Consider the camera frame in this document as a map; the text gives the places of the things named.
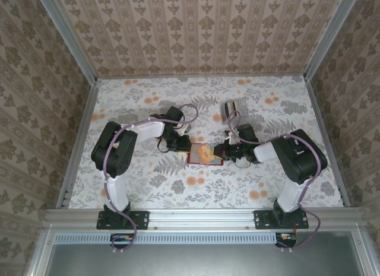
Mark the red card holder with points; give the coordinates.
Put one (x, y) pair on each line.
(193, 157)

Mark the clear acrylic card stand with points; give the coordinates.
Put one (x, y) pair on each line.
(243, 108)

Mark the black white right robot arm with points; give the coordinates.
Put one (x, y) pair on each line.
(300, 160)

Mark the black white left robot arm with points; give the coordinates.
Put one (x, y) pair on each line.
(112, 154)

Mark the floral table cover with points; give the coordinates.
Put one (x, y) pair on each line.
(207, 196)

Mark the grey metal panel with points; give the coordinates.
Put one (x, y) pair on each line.
(207, 261)

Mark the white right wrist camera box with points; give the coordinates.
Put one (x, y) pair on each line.
(228, 138)

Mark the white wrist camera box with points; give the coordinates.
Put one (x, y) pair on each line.
(228, 138)
(185, 129)

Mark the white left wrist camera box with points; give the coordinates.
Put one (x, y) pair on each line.
(185, 129)

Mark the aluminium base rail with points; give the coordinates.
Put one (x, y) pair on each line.
(202, 219)

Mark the aluminium wall-side rail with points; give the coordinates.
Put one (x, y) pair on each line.
(202, 77)

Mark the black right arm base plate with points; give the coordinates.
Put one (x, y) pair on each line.
(261, 219)

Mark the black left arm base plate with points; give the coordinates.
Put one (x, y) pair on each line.
(142, 219)

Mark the aluminium side rail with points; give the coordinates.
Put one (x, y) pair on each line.
(322, 124)
(84, 124)

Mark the aluminium frame post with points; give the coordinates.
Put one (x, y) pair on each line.
(67, 35)
(330, 35)

